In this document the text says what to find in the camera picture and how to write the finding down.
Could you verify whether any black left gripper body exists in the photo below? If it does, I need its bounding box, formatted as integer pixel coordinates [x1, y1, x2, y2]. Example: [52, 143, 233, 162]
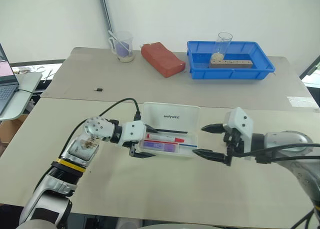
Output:
[122, 139, 141, 157]

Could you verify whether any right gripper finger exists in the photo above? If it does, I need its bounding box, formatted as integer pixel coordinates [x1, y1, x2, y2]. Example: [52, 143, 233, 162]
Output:
[192, 148, 229, 165]
[201, 123, 225, 134]

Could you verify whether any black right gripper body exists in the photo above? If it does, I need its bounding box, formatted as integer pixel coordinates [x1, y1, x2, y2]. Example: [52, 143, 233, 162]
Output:
[223, 127, 246, 167]

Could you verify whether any white plastic pencil case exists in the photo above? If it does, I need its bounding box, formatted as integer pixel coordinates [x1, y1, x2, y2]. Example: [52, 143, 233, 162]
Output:
[136, 101, 201, 159]

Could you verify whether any red marker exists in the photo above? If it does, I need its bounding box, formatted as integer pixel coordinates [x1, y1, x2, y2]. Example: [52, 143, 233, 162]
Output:
[146, 133, 185, 143]

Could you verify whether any purple eraser box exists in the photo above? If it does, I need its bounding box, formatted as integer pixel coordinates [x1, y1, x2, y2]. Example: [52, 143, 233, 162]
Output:
[142, 140, 181, 153]

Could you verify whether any black pen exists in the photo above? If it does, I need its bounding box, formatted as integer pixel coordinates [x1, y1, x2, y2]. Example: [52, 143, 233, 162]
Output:
[154, 128, 188, 135]

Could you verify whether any blue plastic bin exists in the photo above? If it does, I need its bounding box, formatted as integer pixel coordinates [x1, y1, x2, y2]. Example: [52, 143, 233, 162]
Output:
[186, 40, 277, 80]

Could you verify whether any wooden block with holes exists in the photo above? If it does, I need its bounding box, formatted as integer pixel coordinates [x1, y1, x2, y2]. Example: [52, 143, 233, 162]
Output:
[208, 59, 254, 70]

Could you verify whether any red brick-shaped block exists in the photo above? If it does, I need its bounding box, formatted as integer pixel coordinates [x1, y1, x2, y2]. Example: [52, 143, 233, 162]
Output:
[141, 41, 187, 78]

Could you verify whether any white tape patch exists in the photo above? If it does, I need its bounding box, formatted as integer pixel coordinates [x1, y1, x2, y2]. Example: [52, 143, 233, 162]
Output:
[286, 96, 320, 109]

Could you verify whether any clear drinking glass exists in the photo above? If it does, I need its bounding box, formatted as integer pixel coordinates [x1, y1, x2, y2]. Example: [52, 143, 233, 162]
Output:
[215, 32, 234, 63]

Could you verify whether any clear plastic measuring cup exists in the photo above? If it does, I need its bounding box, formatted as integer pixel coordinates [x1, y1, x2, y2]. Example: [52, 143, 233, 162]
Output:
[108, 30, 136, 63]

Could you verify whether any white stirring stick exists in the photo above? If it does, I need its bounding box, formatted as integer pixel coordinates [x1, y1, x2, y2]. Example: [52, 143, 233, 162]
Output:
[108, 30, 132, 53]

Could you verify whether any brown cardboard box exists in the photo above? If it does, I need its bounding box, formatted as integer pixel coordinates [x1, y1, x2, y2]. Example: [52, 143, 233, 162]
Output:
[0, 114, 29, 145]

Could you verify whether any grey side table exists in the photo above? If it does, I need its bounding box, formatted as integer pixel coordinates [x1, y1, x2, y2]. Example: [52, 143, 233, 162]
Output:
[0, 71, 43, 122]

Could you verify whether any grey metal pole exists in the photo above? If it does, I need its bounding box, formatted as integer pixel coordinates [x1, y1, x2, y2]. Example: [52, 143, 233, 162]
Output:
[97, 0, 116, 35]

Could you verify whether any grey laptop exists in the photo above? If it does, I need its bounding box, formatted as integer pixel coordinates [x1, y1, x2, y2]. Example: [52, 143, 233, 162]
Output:
[0, 42, 20, 116]

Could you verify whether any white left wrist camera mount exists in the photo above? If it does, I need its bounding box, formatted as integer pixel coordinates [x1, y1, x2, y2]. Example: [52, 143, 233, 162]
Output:
[121, 120, 147, 148]

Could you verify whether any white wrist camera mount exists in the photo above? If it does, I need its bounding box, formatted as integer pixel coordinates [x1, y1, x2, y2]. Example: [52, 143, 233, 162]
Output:
[223, 106, 254, 161]
[121, 120, 147, 148]

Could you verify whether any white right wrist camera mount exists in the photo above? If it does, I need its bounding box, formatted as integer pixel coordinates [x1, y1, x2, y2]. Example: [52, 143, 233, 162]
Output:
[223, 106, 254, 161]

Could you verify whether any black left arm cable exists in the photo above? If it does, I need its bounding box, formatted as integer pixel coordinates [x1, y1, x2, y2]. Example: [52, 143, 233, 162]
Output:
[58, 97, 142, 160]

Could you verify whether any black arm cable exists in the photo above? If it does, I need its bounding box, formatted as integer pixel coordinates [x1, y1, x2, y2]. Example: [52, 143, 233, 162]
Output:
[58, 97, 142, 160]
[242, 143, 320, 165]

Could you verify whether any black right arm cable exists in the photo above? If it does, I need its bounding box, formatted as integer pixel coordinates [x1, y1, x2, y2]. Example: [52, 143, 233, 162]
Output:
[242, 143, 320, 165]

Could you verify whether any thin black body cable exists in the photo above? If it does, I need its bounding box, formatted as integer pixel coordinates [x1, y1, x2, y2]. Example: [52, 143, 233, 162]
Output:
[291, 206, 320, 229]

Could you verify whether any black laptop cable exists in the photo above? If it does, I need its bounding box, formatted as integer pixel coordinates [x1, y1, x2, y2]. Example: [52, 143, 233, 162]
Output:
[16, 88, 41, 98]

